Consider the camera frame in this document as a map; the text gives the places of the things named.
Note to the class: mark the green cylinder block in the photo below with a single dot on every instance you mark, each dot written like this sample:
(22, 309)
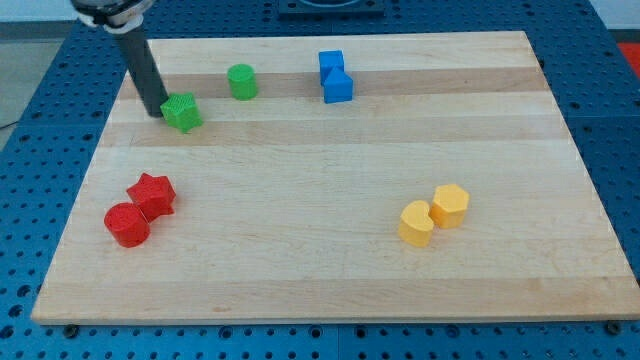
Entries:
(242, 82)

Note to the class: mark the blue cube block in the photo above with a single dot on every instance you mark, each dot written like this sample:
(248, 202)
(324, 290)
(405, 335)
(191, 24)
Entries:
(328, 61)

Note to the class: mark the red star block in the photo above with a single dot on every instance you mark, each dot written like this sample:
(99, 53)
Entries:
(153, 195)

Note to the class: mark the blue triangle block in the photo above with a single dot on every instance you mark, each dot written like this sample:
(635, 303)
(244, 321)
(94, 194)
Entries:
(337, 86)

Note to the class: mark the red cylinder block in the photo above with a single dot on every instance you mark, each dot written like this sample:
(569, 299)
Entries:
(127, 224)

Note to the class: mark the wooden board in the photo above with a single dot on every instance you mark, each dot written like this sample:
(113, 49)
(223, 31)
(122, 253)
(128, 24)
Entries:
(287, 208)

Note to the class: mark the green star block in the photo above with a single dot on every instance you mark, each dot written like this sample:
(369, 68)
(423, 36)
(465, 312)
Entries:
(181, 112)

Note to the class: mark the yellow heart block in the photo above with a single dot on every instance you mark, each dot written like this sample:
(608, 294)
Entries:
(415, 225)

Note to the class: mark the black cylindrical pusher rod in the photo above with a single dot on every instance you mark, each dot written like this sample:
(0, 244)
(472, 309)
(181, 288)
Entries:
(143, 70)

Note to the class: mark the yellow hexagon block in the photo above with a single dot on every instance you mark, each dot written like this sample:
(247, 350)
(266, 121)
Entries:
(449, 206)

